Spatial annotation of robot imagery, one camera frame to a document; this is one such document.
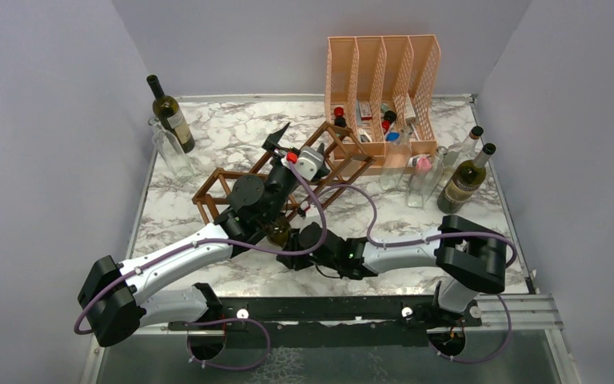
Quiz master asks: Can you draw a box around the brown wooden wine rack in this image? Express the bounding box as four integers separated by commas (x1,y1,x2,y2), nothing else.
192,122,375,224

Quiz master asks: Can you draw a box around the pink capped small bottle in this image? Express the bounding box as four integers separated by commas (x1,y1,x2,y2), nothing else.
413,156,433,173

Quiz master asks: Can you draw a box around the green bottle white label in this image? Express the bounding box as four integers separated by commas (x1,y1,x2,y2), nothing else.
437,143,496,214

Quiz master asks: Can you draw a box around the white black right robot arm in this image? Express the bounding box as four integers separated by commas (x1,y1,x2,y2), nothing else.
276,215,508,326

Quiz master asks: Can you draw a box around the peach plastic file organizer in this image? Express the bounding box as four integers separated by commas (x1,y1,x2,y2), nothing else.
325,34,441,174

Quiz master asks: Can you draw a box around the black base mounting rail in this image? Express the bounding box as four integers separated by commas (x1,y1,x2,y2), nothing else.
167,295,482,348

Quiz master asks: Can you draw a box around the red capped small bottle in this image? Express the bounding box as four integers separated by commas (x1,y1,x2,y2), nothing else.
333,106,347,127

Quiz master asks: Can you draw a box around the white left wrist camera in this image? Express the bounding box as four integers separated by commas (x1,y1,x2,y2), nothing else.
281,146,330,182

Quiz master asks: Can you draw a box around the green bottle silver cap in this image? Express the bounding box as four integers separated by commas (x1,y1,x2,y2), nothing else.
261,214,292,249

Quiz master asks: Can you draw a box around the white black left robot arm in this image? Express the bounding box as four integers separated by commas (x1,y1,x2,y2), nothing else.
74,128,329,347

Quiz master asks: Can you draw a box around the blue bottle cap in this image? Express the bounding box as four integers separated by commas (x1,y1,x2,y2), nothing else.
385,132,401,142

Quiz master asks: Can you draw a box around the dark green wine bottle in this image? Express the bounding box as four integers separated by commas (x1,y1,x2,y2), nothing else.
146,74,195,154

